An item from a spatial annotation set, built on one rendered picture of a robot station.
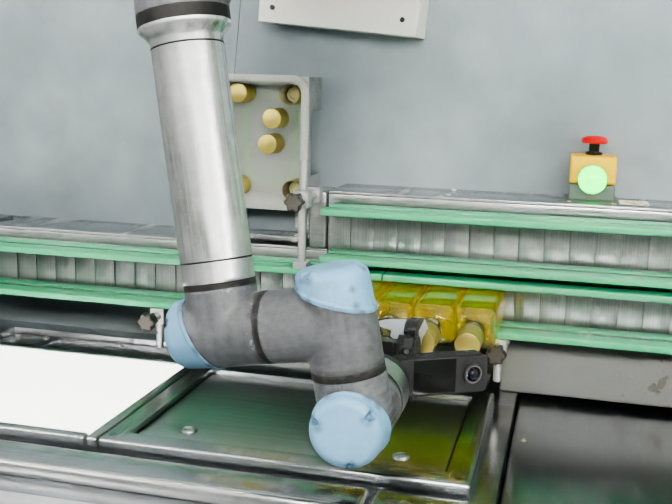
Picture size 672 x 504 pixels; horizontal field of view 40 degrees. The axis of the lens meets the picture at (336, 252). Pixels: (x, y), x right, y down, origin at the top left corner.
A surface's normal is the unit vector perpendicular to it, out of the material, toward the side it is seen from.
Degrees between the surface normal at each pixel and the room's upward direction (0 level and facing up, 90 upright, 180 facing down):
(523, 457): 90
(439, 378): 33
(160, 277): 0
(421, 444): 90
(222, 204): 42
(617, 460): 90
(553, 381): 0
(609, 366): 0
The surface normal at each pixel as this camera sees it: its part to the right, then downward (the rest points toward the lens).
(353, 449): -0.25, 0.16
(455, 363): 0.32, 0.15
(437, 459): 0.03, -0.98
